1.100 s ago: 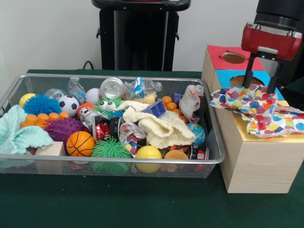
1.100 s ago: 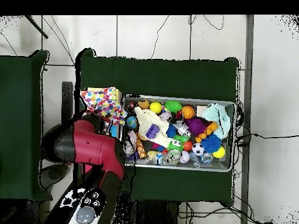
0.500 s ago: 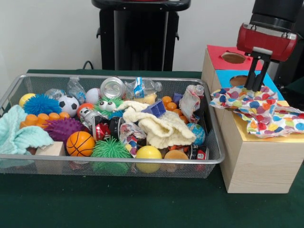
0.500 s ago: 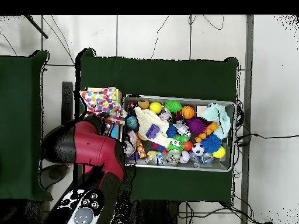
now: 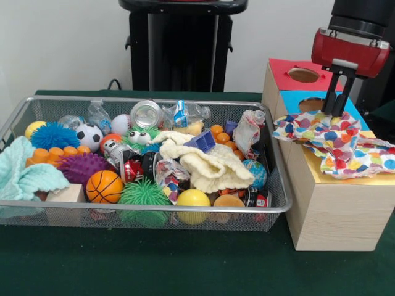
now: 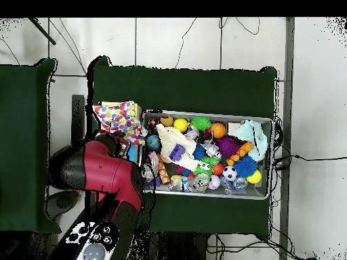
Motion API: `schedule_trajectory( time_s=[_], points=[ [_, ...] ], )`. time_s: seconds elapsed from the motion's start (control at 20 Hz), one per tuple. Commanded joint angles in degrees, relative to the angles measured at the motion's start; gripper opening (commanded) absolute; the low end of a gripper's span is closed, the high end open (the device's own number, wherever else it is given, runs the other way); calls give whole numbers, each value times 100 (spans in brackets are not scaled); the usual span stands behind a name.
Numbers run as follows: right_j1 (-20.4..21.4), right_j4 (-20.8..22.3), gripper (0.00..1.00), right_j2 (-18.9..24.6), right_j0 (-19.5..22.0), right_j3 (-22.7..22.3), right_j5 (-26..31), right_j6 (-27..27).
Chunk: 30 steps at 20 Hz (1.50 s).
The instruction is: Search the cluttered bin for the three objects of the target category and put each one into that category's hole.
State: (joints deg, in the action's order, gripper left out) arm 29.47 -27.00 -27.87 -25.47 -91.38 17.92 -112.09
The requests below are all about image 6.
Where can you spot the orange toy basketball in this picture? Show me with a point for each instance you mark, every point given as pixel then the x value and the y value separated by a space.
pixel 218 130

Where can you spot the green spiky rubber ball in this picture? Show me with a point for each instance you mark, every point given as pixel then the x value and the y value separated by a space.
pixel 200 123

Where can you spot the cream knitted cloth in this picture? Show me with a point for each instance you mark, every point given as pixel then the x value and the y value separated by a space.
pixel 170 138

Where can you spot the purple toy block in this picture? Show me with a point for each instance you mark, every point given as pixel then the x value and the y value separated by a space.
pixel 176 153

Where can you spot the mint green cloth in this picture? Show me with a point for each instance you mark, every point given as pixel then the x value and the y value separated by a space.
pixel 252 132

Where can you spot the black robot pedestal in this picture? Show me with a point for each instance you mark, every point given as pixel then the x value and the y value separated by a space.
pixel 173 249

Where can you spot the small soccer ball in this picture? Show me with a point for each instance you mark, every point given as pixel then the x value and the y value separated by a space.
pixel 230 173

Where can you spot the purple spiky ball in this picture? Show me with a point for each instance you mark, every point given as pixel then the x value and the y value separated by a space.
pixel 227 146

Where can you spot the colourful dotted cloth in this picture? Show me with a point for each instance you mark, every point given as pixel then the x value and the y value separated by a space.
pixel 122 119

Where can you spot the wooden box with three holes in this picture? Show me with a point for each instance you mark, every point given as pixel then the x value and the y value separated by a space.
pixel 132 154

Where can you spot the dark metal rod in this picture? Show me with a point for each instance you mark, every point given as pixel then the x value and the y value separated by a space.
pixel 43 32

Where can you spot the blue globe ball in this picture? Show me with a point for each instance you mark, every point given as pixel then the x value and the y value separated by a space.
pixel 153 142

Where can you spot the silver mesh bin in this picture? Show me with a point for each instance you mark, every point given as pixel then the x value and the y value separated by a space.
pixel 254 191

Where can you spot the smooth yellow ball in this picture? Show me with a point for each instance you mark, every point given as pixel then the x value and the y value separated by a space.
pixel 180 125

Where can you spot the dark green tablecloth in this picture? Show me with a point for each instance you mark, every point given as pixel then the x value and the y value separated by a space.
pixel 189 89
pixel 24 135

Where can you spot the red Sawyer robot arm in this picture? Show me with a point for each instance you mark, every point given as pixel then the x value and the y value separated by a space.
pixel 103 168

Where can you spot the blue spiky rubber ball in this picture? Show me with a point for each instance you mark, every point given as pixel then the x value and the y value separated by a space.
pixel 245 166

